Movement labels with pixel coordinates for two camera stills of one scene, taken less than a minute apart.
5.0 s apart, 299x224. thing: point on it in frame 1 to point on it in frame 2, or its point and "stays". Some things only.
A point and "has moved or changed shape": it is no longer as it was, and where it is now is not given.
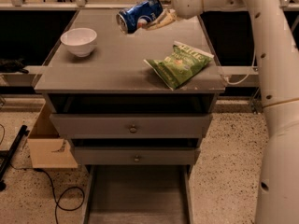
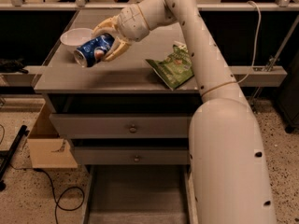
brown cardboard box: x=48 y=149 stays
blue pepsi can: x=138 y=16 has moved or changed shape
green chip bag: x=181 y=65 stays
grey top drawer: x=132 y=125 stays
